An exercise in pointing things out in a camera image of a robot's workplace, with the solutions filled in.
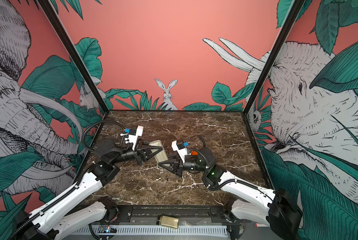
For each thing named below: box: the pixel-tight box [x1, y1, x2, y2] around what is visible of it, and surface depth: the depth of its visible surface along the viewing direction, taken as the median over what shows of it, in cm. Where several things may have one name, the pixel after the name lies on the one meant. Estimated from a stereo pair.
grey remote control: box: [149, 140, 169, 164], surface depth 60 cm
